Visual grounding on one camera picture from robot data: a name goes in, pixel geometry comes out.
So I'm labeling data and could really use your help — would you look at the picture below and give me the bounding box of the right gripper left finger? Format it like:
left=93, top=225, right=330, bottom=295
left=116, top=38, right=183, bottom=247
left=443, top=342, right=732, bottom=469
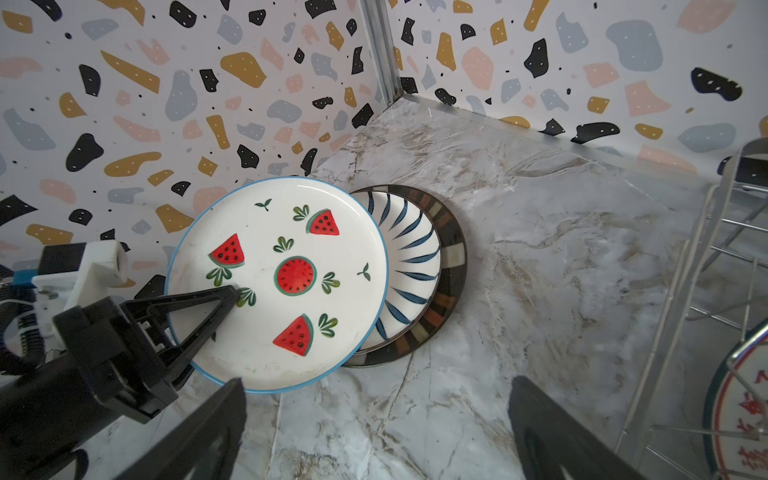
left=118, top=378, right=247, bottom=480

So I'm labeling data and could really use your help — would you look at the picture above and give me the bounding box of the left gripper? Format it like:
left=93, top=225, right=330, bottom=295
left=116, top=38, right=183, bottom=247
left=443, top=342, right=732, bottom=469
left=1, top=285, right=239, bottom=479

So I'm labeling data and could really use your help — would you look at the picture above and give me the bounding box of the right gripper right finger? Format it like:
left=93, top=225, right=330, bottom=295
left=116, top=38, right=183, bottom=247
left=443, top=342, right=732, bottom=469
left=508, top=376, right=643, bottom=479

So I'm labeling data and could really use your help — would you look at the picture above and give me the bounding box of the fruit patterned white plate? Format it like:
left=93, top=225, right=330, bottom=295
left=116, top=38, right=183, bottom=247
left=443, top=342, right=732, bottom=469
left=165, top=177, right=389, bottom=393

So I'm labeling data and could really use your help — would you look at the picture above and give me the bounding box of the red character white plate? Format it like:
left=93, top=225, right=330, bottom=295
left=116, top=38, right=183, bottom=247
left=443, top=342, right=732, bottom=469
left=702, top=337, right=767, bottom=479

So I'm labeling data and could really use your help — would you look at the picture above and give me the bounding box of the dark rimmed cream plate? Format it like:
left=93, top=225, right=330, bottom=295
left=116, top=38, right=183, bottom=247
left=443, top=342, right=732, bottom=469
left=346, top=184, right=468, bottom=368

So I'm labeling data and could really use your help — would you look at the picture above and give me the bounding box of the black white striped plate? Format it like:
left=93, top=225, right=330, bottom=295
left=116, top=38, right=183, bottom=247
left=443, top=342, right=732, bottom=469
left=353, top=191, right=441, bottom=353

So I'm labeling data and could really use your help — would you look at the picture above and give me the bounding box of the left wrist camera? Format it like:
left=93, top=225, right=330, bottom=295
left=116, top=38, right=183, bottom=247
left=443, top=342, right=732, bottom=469
left=11, top=240, right=127, bottom=338

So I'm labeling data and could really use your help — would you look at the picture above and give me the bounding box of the black corrugated cable conduit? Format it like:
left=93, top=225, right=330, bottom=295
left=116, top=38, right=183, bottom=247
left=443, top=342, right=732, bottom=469
left=0, top=281, right=49, bottom=376

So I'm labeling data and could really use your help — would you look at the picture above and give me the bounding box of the wire dish rack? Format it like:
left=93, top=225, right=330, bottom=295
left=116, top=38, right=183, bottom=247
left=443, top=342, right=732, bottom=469
left=615, top=138, right=767, bottom=479

